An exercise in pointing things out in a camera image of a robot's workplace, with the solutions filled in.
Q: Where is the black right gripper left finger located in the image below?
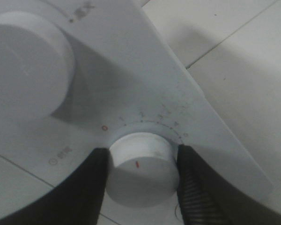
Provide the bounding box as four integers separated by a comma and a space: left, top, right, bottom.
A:
0, 148, 110, 225

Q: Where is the white microwave oven body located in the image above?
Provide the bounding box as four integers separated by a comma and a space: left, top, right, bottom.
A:
0, 0, 273, 200

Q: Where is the upper white power knob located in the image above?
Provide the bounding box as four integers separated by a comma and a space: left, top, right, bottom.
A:
0, 11, 75, 120

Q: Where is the white timer knob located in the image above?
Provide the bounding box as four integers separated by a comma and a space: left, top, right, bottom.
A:
106, 132, 179, 208

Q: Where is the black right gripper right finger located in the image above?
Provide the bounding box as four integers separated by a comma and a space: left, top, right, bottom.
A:
177, 144, 281, 225

